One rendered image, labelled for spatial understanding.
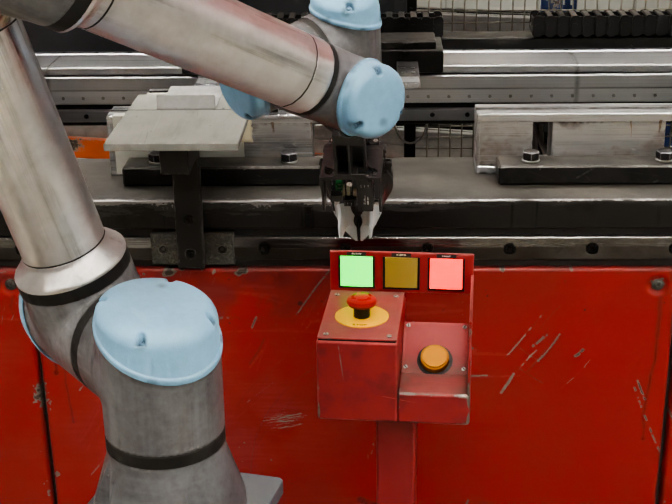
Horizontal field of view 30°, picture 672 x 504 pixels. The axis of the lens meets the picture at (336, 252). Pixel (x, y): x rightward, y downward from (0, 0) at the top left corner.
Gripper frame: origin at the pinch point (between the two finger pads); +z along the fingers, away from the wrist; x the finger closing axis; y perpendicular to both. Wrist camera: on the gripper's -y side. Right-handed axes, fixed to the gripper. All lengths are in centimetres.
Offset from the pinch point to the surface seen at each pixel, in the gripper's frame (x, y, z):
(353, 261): -1.8, -7.6, 12.6
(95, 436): -44, -4, 48
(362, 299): 0.1, 1.7, 10.9
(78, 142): -109, -194, 131
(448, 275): 11.3, -6.7, 14.1
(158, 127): -29.1, -18.1, -2.4
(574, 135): 29.9, -35.6, 11.4
